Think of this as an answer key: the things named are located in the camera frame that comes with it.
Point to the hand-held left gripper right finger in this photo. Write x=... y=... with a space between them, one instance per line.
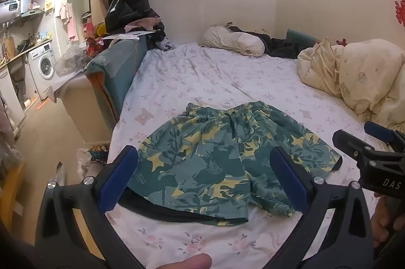
x=289 y=177

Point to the white washing machine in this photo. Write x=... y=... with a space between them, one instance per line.
x=42 y=66

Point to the dark clothes pile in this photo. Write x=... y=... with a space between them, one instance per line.
x=278 y=45

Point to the teal cushion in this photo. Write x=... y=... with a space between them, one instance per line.
x=300 y=36

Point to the white pillow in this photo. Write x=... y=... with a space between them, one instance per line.
x=232 y=41

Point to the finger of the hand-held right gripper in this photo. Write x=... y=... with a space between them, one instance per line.
x=379 y=131
x=351 y=144

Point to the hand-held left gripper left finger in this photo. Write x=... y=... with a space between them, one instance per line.
x=121 y=175

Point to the pink hanging towel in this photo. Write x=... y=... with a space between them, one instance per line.
x=71 y=20

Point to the floral bed sheet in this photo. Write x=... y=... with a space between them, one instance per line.
x=205 y=76

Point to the clear plastic bag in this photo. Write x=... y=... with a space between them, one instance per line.
x=74 y=58

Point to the yellow wooden stool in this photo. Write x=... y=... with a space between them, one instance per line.
x=11 y=193

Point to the teal padded bed frame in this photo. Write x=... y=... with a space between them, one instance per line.
x=117 y=72

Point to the white paper sheet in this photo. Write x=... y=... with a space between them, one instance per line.
x=129 y=34

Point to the person's left hand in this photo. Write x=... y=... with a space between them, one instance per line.
x=189 y=262

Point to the green camouflage pants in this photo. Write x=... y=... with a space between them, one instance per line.
x=215 y=158

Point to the person's right hand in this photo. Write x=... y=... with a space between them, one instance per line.
x=381 y=218

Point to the cream quilt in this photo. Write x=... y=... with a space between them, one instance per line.
x=357 y=76

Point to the white water heater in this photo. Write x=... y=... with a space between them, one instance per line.
x=14 y=7

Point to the kitchen counter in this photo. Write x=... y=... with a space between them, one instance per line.
x=19 y=52

